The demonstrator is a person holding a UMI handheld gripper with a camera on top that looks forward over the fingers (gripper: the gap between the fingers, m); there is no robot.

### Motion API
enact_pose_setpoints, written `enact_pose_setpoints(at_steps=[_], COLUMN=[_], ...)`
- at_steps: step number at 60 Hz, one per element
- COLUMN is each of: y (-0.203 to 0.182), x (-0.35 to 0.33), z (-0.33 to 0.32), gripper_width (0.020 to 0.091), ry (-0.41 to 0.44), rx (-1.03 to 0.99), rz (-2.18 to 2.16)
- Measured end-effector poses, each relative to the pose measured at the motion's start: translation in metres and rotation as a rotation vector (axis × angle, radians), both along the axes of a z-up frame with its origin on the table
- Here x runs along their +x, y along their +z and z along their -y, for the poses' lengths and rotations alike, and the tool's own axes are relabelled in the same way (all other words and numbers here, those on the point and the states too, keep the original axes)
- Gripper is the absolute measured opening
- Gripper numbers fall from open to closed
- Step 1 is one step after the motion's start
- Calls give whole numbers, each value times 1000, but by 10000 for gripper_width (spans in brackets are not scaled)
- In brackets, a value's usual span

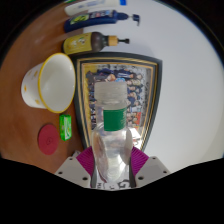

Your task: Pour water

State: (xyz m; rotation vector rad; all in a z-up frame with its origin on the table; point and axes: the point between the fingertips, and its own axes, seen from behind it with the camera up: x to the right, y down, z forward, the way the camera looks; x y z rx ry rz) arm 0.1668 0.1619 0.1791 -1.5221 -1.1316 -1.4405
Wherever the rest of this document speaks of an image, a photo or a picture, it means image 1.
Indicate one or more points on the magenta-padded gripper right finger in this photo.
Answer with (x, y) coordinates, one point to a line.
(148, 168)

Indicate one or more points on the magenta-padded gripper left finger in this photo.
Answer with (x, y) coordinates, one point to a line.
(75, 168)

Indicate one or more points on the clear green-labelled drink bottle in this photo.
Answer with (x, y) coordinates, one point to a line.
(112, 146)

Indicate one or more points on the flat round red coaster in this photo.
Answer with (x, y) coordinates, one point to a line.
(48, 140)

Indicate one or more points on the small green box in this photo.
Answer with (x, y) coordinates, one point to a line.
(65, 127)

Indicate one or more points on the dark framed group photo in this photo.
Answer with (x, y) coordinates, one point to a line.
(146, 96)

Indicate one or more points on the white yellow-rimmed cup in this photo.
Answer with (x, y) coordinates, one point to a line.
(56, 83)

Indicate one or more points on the yellow brown pump bottle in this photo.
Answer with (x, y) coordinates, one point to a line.
(83, 43)

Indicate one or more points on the dark blue pump bottle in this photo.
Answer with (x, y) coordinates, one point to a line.
(93, 19)

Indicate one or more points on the white blue-capped lotion bottle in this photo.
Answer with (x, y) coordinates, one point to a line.
(90, 6)

